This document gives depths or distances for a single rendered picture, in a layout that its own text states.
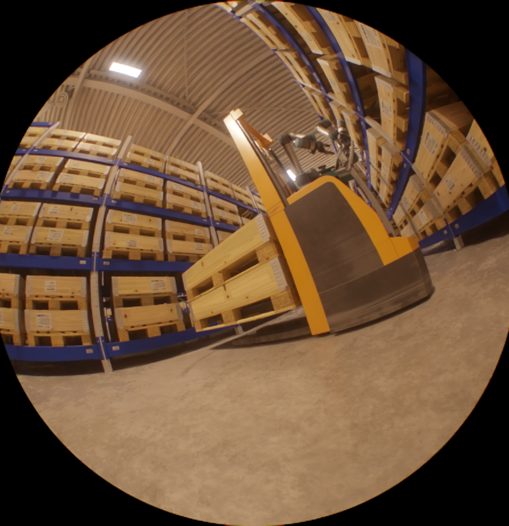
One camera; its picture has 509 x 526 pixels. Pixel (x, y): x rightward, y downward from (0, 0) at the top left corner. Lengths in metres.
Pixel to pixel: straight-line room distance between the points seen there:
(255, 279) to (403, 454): 1.13
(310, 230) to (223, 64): 7.33
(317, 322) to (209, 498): 0.95
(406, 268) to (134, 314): 2.18
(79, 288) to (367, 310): 2.32
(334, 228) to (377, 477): 0.95
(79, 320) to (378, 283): 2.31
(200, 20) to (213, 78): 2.79
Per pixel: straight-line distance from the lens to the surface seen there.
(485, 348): 0.52
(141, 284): 1.98
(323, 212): 0.96
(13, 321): 2.24
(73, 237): 2.23
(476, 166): 1.42
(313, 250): 0.93
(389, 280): 0.90
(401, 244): 0.92
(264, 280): 1.08
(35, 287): 2.15
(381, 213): 1.45
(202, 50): 7.66
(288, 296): 1.01
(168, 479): 0.44
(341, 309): 0.92
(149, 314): 1.92
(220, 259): 1.38
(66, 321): 1.95
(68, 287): 2.00
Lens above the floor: 0.30
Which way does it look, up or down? 16 degrees up
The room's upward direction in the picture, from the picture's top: 18 degrees counter-clockwise
